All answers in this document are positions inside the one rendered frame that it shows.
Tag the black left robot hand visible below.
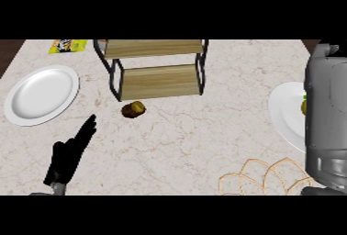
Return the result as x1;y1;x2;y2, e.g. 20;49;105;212
42;114;99;186

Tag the white round plate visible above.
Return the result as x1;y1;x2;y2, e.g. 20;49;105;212
268;81;309;153
3;64;82;128

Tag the brown cupcake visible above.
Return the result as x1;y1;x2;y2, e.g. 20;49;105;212
122;100;148;119

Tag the yellow printed packet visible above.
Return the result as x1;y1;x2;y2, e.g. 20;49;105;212
48;39;91;55

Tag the yellow-green vegetable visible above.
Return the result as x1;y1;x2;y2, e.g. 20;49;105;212
300;95;309;117

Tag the wooden tiered shelf black frame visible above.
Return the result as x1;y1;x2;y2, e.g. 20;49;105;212
92;39;210;103

